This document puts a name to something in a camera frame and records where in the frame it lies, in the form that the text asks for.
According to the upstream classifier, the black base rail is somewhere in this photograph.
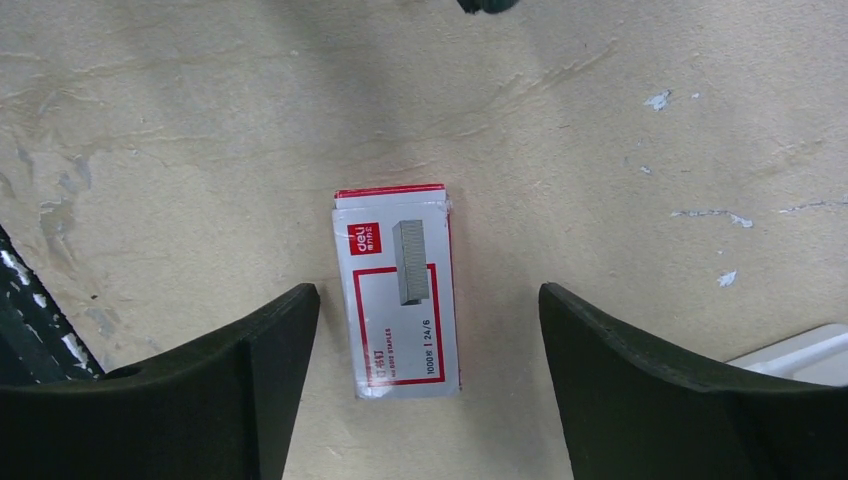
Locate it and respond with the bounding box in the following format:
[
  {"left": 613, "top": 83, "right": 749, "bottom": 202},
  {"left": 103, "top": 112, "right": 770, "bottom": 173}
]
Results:
[{"left": 1, "top": 231, "right": 104, "bottom": 386}]

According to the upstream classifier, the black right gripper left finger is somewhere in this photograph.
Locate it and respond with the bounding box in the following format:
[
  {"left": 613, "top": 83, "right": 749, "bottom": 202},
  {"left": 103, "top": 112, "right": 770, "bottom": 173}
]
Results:
[{"left": 1, "top": 283, "right": 320, "bottom": 479}]

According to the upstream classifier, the red white staple box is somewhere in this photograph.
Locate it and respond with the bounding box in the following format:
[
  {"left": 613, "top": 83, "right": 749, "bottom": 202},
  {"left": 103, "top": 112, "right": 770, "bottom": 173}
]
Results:
[{"left": 332, "top": 183, "right": 461, "bottom": 400}]

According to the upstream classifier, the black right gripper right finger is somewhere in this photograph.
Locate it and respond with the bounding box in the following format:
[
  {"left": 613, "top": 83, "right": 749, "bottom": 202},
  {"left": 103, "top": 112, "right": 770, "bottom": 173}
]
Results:
[{"left": 538, "top": 283, "right": 847, "bottom": 479}]

